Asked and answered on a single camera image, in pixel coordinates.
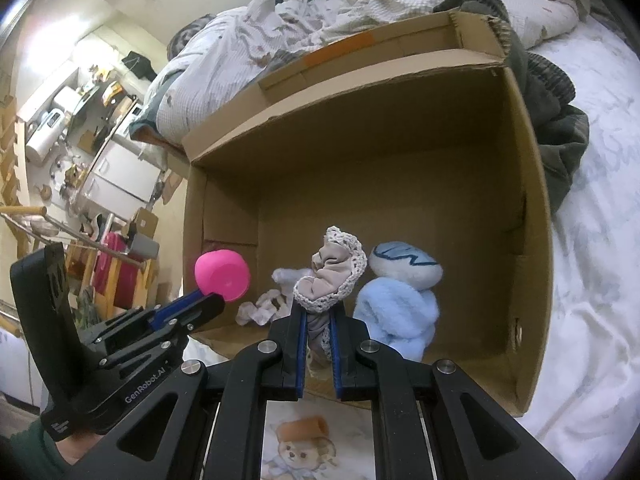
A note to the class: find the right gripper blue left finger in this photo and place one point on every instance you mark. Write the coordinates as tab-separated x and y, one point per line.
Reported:
283	377

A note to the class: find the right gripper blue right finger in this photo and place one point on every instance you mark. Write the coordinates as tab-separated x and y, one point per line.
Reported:
354	375

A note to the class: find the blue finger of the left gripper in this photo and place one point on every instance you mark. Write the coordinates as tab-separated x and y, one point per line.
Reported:
164	314

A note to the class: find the pink soft toy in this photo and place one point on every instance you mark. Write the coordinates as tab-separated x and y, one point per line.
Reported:
222	272

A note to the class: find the beige crochet-trimmed cloth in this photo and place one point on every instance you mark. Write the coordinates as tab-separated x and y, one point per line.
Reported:
335	270

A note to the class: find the white fabric toy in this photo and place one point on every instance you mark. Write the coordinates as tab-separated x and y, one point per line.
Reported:
273	304

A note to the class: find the light blue plush toy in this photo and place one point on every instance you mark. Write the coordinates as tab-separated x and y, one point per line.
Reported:
399	306

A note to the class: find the white kitchen cabinet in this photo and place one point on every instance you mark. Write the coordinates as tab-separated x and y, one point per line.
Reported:
118	182

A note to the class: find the white electric kettle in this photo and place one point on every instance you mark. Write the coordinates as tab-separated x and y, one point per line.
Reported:
42	140

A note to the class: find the white floral bed sheet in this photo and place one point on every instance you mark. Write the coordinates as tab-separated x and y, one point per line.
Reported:
586	405

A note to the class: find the brown cardboard box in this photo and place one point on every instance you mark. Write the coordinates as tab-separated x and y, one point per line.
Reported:
415	131

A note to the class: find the patterned white duvet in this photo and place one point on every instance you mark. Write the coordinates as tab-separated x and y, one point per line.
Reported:
215	57

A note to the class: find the dark grey green blanket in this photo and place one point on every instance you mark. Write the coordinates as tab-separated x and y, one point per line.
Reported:
561	130

